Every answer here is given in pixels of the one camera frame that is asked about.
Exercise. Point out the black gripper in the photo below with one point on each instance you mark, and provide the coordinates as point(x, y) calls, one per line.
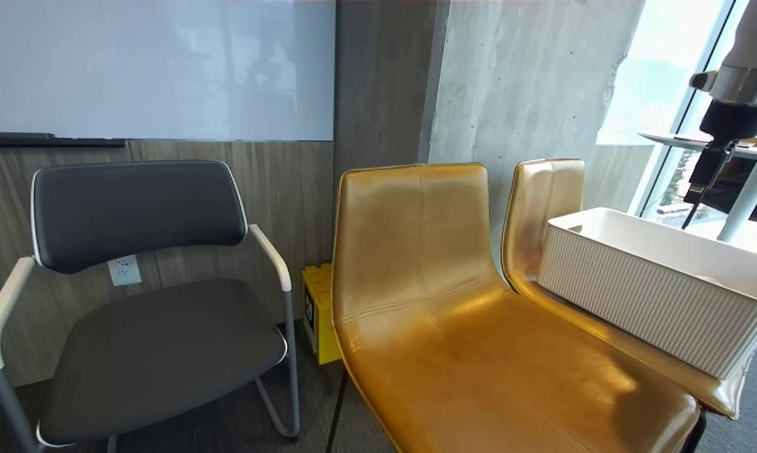
point(733, 123)

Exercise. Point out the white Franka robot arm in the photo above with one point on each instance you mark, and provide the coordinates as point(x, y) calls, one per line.
point(756, 42)

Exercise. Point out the white plastic basket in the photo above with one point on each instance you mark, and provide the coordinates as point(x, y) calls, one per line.
point(662, 285)

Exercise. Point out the mustard leather chair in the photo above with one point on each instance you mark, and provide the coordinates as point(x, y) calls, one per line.
point(412, 235)
point(549, 191)

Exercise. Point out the yellow box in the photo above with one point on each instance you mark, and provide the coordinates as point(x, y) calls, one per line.
point(321, 310)

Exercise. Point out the grey chair white armrests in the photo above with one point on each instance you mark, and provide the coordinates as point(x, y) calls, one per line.
point(143, 210)

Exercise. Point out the black whiteboard marker ledge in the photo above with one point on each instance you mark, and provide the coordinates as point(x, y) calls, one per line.
point(27, 140)

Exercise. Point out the white wall whiteboard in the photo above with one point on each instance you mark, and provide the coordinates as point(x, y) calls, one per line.
point(143, 67)

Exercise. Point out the white wall outlet plate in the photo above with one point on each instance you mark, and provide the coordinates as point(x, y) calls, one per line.
point(124, 271)

